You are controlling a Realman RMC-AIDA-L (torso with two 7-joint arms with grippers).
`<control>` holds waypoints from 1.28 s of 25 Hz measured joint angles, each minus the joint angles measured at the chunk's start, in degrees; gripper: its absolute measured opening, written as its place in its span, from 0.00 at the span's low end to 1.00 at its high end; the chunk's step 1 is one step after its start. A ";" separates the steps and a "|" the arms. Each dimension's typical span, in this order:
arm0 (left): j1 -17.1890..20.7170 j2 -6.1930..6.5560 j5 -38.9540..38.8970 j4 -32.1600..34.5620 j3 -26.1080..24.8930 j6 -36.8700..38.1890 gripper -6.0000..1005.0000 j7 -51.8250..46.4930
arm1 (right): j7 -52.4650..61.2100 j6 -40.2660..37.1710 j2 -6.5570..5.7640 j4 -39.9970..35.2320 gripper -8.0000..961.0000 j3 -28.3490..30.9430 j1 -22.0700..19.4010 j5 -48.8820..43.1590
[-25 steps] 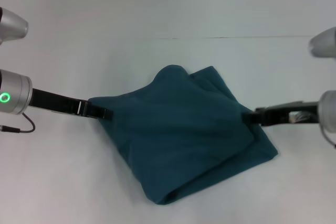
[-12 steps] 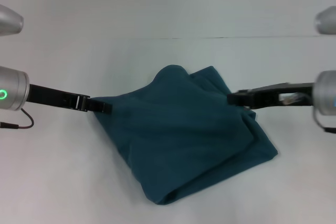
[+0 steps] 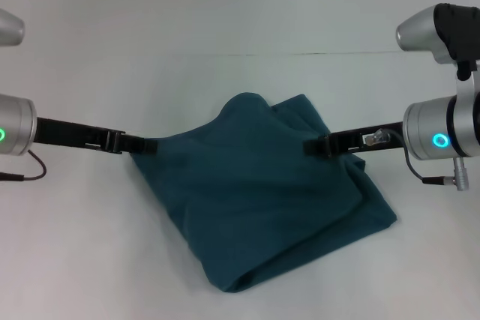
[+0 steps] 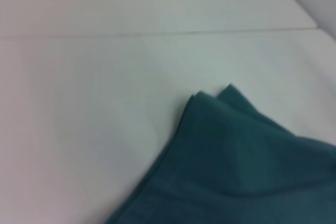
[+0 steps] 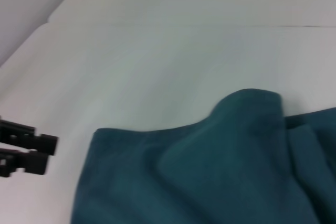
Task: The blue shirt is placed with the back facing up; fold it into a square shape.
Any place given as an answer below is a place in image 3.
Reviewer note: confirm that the teal blue shirt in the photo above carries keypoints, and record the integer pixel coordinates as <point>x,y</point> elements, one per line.
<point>255,192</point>

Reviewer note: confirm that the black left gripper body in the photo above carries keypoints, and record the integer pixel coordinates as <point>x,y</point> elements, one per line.
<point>71,132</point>

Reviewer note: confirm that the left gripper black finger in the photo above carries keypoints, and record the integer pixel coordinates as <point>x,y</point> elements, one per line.
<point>137,144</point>

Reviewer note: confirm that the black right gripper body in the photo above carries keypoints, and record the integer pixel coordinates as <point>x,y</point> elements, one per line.
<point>367,138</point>

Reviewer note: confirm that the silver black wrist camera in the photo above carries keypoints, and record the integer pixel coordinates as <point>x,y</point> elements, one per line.
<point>9,29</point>
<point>442,35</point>

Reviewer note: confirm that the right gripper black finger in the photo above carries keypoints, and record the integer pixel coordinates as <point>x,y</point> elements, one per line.
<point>317,147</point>

